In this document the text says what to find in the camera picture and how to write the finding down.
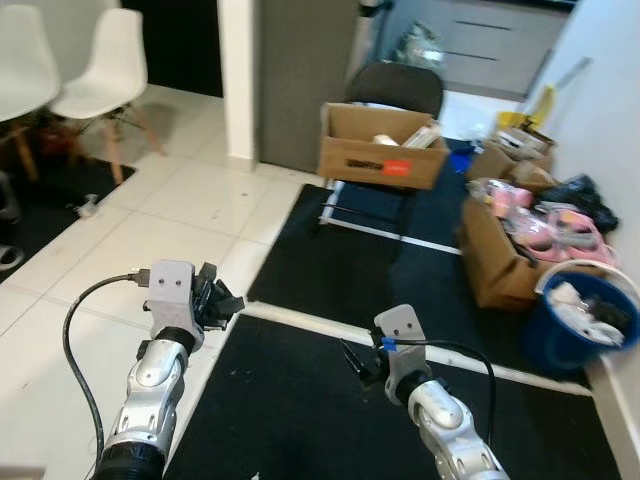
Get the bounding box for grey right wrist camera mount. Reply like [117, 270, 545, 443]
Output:
[372, 304, 433, 399]

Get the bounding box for blue rubbish bin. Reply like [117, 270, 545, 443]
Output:
[519, 261, 640, 380]

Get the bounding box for cardboard box red label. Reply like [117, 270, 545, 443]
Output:
[317, 101, 450, 192]

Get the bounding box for large black floor mat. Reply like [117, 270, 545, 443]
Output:
[163, 314, 623, 480]

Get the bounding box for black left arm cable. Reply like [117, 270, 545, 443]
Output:
[62, 271, 152, 473]

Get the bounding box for black plastic bag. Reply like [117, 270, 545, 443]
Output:
[543, 174, 622, 233]

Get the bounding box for grey drawer cabinet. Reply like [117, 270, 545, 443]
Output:
[383, 0, 579, 102]

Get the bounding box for yellow dustpan with handle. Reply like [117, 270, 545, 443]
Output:
[497, 56, 593, 133]

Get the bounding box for black rug under chairs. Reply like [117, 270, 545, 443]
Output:
[0, 150, 138, 273]

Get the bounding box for cardboard box with pink items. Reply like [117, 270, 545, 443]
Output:
[459, 178, 621, 312]

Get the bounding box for black floor mat white stripe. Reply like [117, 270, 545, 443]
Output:
[246, 140, 603, 393]

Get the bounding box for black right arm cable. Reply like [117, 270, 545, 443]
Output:
[392, 338, 499, 423]

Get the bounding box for black mesh chair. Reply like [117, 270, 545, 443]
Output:
[318, 61, 447, 243]

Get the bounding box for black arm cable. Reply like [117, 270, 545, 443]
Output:
[392, 338, 499, 423]
[62, 271, 152, 473]

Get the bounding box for small white floor trash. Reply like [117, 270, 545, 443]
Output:
[77, 194, 103, 218]

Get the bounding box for white plastic chair wooden legs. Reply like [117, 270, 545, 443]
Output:
[0, 4, 63, 184]
[50, 7, 167, 187]

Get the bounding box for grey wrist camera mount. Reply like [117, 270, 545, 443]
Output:
[146, 260, 202, 332]
[372, 304, 433, 399]

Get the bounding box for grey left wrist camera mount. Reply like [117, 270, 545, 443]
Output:
[146, 260, 202, 332]

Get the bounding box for white trash in bin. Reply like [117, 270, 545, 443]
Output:
[546, 280, 637, 348]

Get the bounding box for grey door panel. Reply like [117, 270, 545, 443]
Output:
[257, 0, 363, 173]

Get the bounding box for grey slipper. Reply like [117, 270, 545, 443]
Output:
[0, 244, 27, 273]

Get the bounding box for clear plastic bag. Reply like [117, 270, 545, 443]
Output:
[393, 22, 448, 73]

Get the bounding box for small open cardboard box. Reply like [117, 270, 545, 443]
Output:
[468, 128, 558, 193]

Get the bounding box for pink packaged items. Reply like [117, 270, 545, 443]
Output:
[468, 178, 617, 266]

